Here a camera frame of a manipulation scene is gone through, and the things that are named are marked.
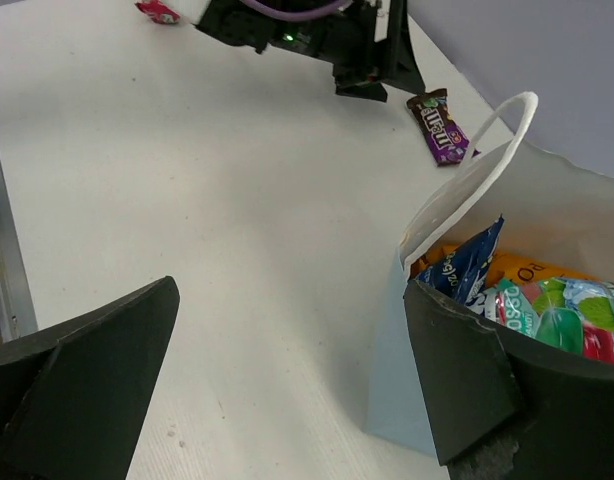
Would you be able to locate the orange honey dijon chip bag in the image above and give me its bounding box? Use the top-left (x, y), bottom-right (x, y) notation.
top-left (409, 244), bottom-right (598, 288)

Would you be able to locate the brown purple M&M's pack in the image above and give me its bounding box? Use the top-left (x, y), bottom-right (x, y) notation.
top-left (406, 88), bottom-right (470, 167)

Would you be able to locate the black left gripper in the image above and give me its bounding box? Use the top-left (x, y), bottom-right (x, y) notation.
top-left (195, 0), bottom-right (426, 102)

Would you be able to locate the light blue paper bag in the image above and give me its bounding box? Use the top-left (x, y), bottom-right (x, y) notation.
top-left (364, 92), bottom-right (614, 456)

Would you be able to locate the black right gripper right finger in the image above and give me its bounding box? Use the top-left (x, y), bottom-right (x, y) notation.
top-left (404, 282), bottom-right (614, 480)

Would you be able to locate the blue kettle chip bag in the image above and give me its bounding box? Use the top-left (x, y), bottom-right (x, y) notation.
top-left (414, 216), bottom-right (505, 307)

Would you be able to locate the teal Fox's candy bag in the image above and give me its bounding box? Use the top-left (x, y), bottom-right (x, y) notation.
top-left (471, 277), bottom-right (614, 365)

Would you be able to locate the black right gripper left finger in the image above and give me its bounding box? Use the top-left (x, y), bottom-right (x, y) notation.
top-left (0, 276), bottom-right (180, 480)

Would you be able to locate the red crumpled candy wrapper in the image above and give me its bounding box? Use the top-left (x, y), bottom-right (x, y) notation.
top-left (134, 0), bottom-right (181, 25)

